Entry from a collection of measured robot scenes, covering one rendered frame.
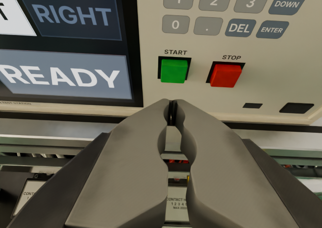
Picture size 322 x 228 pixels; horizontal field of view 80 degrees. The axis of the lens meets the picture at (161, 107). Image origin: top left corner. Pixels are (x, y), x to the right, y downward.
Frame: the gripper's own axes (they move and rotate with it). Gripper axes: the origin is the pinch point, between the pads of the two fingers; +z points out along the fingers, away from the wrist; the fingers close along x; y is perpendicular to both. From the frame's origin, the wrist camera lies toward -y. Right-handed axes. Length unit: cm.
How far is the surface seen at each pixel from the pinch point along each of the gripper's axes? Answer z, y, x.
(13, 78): 4.0, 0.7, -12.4
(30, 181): 11.9, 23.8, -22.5
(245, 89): 4.1, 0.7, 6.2
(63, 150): 4.8, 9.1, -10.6
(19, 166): 6.2, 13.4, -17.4
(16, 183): 21, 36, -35
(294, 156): 4.5, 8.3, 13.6
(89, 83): 4.1, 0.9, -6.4
